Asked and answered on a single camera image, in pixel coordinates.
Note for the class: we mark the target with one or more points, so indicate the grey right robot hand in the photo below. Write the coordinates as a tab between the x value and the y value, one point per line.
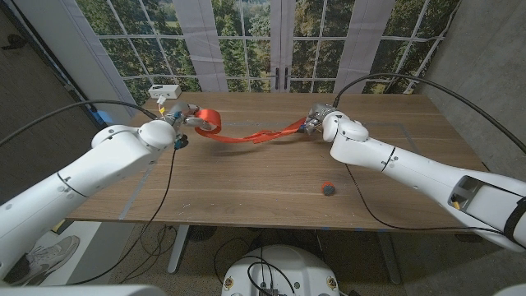
318	114

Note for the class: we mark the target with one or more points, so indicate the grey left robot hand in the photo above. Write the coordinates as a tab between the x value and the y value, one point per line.
185	113

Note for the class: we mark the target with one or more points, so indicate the orange ribbon roll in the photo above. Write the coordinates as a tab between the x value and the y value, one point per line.
209	119

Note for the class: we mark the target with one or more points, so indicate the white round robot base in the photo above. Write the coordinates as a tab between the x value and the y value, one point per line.
296	267

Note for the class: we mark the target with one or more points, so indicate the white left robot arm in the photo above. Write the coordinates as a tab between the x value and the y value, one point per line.
82	177

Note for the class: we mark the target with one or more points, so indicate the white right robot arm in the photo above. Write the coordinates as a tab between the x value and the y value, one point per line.
411	164

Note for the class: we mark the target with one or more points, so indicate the white power strip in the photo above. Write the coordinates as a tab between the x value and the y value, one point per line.
164	91

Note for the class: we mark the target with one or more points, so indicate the small dark round object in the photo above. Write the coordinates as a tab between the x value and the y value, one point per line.
328	188

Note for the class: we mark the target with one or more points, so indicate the blue floor object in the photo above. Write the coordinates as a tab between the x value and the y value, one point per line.
104	117

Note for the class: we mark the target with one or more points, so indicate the printed window backdrop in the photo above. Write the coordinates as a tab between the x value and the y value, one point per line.
370	41

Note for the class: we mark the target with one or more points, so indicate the black ribbed round object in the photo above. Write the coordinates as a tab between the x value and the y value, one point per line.
202	233

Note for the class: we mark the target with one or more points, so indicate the white table leg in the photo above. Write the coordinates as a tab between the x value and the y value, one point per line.
178	246

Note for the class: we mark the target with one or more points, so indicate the grey table leg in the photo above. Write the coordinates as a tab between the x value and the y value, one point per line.
388	259

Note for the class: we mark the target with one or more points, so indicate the white floor mat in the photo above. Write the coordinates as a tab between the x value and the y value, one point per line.
88	246

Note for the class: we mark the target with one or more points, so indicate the grey sneaker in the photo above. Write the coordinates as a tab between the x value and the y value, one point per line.
49	257

